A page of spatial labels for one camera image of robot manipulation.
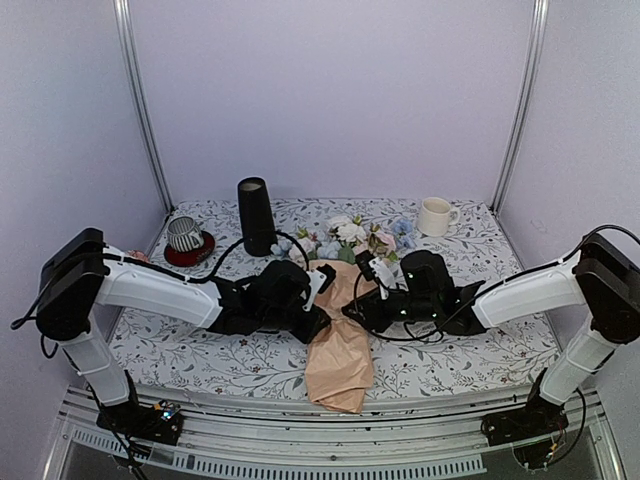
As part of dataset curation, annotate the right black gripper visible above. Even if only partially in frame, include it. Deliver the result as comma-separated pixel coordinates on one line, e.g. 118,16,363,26
342,286,439,334

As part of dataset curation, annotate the peach paper flower bouquet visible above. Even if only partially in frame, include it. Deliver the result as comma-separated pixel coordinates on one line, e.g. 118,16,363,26
271,215,397,413

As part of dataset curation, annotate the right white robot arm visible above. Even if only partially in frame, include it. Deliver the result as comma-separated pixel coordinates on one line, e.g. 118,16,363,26
343,226,639,436

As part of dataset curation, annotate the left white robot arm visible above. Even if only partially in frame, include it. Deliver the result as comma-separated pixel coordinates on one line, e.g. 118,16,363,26
34,228,336,434

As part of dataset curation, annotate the black cylindrical vase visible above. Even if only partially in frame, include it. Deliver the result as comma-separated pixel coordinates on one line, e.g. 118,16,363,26
237,177,277,257

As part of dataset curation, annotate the red round coaster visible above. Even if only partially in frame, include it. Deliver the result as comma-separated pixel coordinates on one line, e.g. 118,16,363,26
163,231,215,268

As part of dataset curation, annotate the striped black white cup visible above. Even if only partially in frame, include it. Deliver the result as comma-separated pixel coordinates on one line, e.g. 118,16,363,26
167,216,204,253

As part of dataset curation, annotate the floral patterned tablecloth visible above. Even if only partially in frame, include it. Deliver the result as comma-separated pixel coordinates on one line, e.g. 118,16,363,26
110,199,558,400

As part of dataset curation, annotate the cream ceramic mug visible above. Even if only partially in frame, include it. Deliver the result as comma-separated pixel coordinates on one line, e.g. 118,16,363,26
417,197,461,237

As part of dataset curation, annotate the pink patterned ball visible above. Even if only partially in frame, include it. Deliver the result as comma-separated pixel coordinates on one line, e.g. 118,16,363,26
126,250,150,264

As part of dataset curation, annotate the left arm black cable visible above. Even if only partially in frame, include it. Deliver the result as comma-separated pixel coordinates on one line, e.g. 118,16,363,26
9,230,311,331

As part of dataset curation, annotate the aluminium front rail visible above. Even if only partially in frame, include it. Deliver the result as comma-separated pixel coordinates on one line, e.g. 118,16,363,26
40,385,639,479

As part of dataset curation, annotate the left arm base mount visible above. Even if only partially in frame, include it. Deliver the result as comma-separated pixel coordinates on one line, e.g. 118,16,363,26
96,400,184,446

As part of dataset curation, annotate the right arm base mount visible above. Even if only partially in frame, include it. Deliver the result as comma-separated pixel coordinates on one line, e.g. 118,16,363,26
481,392,569,470

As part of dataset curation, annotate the left aluminium frame post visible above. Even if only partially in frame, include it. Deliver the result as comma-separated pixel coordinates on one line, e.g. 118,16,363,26
113,0,174,214

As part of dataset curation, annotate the aluminium frame post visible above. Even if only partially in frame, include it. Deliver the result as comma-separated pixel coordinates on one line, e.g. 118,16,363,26
113,0,174,214
490,0,550,217

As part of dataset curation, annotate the right aluminium frame post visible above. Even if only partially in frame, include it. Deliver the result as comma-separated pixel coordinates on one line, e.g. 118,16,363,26
490,0,550,217

